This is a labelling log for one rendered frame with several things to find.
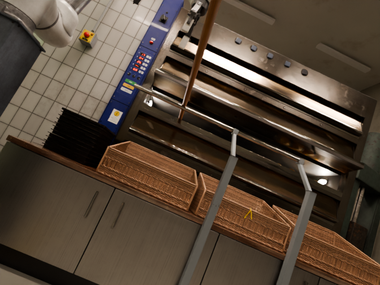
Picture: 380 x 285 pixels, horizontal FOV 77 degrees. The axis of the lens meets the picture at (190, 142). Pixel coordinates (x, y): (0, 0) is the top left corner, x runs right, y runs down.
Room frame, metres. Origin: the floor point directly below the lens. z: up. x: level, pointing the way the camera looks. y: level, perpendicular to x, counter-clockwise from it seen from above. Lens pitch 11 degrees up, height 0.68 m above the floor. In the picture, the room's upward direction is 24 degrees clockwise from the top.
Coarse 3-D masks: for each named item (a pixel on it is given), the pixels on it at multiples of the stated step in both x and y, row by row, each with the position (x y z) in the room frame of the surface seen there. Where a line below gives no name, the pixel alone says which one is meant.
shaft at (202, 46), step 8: (216, 0) 0.55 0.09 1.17; (208, 8) 0.60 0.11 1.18; (216, 8) 0.58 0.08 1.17; (208, 16) 0.62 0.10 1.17; (208, 24) 0.65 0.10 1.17; (208, 32) 0.69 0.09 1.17; (200, 40) 0.75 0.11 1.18; (200, 48) 0.79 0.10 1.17; (200, 56) 0.85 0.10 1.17; (192, 72) 1.00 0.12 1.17; (192, 80) 1.08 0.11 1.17; (184, 96) 1.34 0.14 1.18; (184, 104) 1.45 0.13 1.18
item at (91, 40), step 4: (84, 28) 1.73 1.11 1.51; (88, 32) 1.72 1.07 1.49; (92, 32) 1.72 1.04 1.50; (80, 36) 1.72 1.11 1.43; (84, 36) 1.72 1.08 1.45; (92, 36) 1.73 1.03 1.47; (96, 36) 1.75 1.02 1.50; (80, 40) 1.74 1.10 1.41; (84, 40) 1.72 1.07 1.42; (88, 40) 1.72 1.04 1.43; (92, 40) 1.73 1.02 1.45; (96, 40) 1.78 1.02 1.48; (84, 44) 1.78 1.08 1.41; (88, 44) 1.75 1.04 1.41; (92, 44) 1.76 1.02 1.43; (92, 48) 1.80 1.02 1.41
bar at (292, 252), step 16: (160, 96) 1.45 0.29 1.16; (192, 112) 1.47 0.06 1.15; (224, 128) 1.48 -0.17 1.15; (224, 176) 1.25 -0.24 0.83; (304, 176) 1.39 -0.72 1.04; (224, 192) 1.25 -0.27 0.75; (304, 208) 1.28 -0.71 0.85; (208, 224) 1.25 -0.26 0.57; (304, 224) 1.27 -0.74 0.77; (192, 256) 1.25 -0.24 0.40; (288, 256) 1.28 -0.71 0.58; (192, 272) 1.25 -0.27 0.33; (288, 272) 1.27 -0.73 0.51
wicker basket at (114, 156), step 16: (128, 144) 1.78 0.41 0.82; (112, 160) 1.33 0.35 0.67; (128, 160) 1.34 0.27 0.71; (144, 160) 1.77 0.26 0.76; (160, 160) 1.79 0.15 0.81; (112, 176) 1.33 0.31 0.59; (128, 176) 1.34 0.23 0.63; (144, 176) 1.34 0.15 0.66; (160, 176) 1.34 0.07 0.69; (176, 176) 1.34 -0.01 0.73; (192, 176) 1.74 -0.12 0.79; (144, 192) 1.34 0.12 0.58; (160, 192) 1.34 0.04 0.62; (176, 192) 1.75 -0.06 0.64; (192, 192) 1.41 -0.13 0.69
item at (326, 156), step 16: (160, 80) 1.75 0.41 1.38; (176, 80) 1.68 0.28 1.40; (192, 96) 1.78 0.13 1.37; (208, 96) 1.69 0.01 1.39; (224, 112) 1.80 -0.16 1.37; (240, 112) 1.71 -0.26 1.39; (256, 128) 1.84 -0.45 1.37; (272, 128) 1.74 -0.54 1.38; (288, 144) 1.87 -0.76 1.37; (304, 144) 1.77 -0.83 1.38; (320, 160) 1.90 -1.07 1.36; (336, 160) 1.79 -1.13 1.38
